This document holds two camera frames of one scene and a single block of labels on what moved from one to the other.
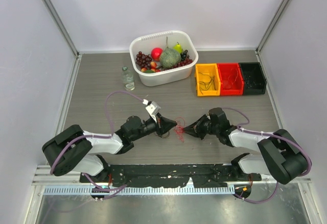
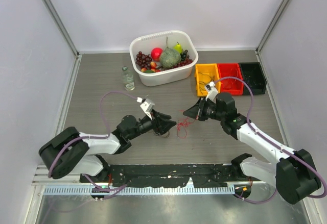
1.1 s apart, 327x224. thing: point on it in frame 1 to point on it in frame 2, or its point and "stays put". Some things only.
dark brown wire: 166,136 stays put
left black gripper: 162,123 stays put
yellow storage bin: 208,79 stays put
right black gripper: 195,129 to 192,112
